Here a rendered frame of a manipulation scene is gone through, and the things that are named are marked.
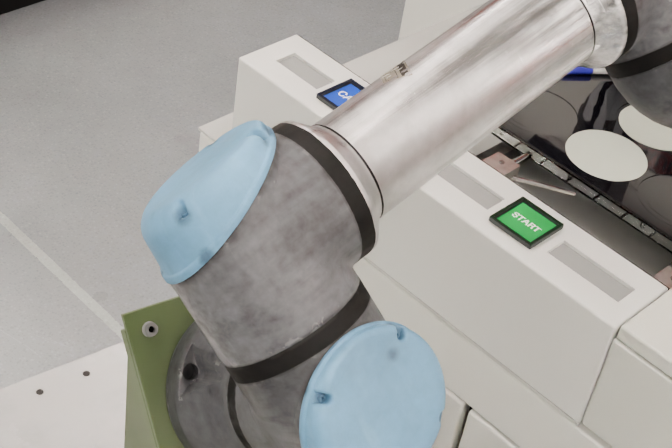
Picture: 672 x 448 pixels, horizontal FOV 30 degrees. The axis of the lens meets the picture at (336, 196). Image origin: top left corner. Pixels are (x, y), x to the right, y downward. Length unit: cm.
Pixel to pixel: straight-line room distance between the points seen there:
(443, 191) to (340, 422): 52
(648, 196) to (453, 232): 29
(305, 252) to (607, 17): 33
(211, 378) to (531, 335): 42
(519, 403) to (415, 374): 49
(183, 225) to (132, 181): 196
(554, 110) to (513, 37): 64
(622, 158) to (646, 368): 39
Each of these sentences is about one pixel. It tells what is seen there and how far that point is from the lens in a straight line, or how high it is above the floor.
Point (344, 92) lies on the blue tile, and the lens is 144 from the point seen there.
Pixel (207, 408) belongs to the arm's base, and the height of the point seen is 102.
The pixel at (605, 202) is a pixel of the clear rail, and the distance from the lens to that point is 148.
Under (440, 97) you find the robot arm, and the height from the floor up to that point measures 126.
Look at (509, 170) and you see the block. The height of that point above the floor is 91.
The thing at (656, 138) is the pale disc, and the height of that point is 90.
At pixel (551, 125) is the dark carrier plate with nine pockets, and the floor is 90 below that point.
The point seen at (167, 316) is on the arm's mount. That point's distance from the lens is 105.
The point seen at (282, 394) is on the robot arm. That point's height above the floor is 112.
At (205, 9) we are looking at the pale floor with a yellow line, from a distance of 341.
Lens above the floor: 177
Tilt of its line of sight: 39 degrees down
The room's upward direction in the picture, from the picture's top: 10 degrees clockwise
